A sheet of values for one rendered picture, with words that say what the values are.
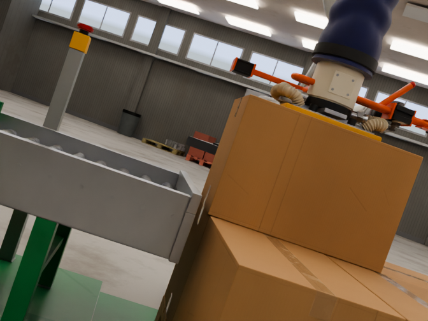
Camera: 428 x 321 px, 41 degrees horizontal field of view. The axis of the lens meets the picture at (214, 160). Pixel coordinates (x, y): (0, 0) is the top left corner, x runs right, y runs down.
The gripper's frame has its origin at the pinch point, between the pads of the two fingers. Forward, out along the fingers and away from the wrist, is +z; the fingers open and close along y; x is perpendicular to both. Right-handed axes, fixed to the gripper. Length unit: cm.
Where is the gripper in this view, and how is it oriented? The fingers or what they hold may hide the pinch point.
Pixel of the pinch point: (402, 116)
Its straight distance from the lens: 213.6
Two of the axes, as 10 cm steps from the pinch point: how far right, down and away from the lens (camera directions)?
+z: 1.1, 0.7, -9.9
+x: -9.4, -3.3, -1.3
